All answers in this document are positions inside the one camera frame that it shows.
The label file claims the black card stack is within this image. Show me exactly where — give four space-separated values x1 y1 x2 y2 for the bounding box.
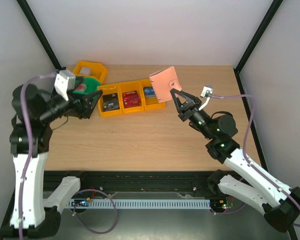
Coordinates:
102 93 120 112

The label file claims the left black frame post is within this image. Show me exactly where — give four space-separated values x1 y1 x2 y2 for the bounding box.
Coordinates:
16 0 65 71

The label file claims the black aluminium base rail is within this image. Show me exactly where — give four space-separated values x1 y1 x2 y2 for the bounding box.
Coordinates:
43 170 226 199

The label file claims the light blue cable duct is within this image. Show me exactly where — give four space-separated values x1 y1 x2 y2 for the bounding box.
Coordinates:
66 199 211 210

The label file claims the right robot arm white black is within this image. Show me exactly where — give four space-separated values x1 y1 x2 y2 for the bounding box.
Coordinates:
170 88 300 233

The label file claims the red white card stack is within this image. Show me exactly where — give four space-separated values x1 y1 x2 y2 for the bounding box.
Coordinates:
76 83 87 93

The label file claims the blue card stack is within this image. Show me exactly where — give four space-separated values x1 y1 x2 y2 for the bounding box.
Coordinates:
143 86 156 98

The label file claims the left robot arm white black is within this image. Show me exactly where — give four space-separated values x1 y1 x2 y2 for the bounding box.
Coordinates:
0 84 103 239

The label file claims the black frame post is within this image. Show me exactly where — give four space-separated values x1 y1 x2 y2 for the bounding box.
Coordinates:
16 0 65 71
234 0 285 73

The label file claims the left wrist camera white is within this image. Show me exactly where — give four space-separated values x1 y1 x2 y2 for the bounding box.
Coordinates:
54 70 76 101

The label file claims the right black frame post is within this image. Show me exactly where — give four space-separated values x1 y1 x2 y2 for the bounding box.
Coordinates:
234 0 285 73

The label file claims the green bin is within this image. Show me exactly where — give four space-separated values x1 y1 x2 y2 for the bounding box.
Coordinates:
73 76 102 95

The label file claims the yellow triple bin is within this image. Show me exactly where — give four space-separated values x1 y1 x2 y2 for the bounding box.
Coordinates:
98 79 166 117

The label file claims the yellow bin single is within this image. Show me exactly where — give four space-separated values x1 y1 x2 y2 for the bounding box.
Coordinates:
72 60 108 84

